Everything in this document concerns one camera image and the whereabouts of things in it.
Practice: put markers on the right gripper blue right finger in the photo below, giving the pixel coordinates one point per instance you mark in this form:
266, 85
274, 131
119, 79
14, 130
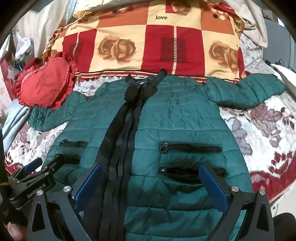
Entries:
230, 201

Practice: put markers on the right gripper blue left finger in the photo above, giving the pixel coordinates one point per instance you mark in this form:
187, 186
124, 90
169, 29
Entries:
55, 215

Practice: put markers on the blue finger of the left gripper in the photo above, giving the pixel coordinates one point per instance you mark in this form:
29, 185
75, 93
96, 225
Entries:
32, 166

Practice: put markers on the green quilted puffer jacket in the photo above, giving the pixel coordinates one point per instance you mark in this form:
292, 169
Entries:
150, 136

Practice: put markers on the light blue folded cloth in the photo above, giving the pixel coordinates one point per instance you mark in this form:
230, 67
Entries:
17, 116

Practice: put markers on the red heart-shaped ruffled pillow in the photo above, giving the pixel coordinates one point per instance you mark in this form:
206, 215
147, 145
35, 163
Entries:
48, 85

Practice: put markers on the red cream rose checkered blanket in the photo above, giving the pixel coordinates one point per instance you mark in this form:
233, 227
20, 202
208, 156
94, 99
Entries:
196, 39

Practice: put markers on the white grey bedding pile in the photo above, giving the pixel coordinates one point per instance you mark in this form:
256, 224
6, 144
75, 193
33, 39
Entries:
254, 24

